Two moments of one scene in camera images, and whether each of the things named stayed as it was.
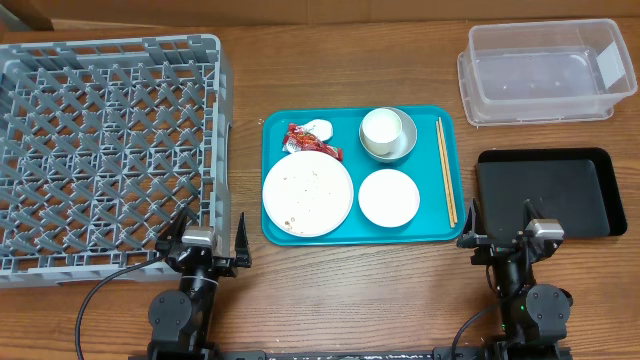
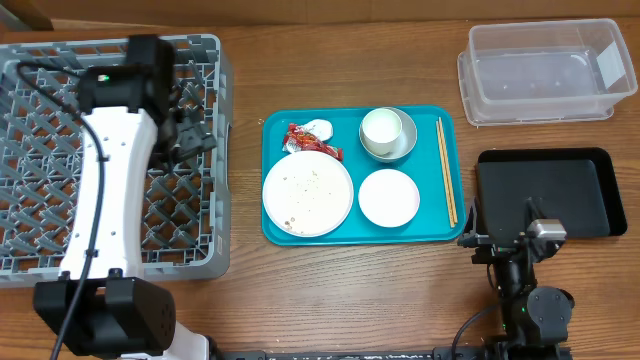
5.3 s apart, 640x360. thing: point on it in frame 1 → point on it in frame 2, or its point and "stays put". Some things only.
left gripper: x=230 y=266 → x=198 y=138
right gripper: x=505 y=244 stays put
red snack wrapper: x=298 y=139 stays put
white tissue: x=321 y=128 stays put
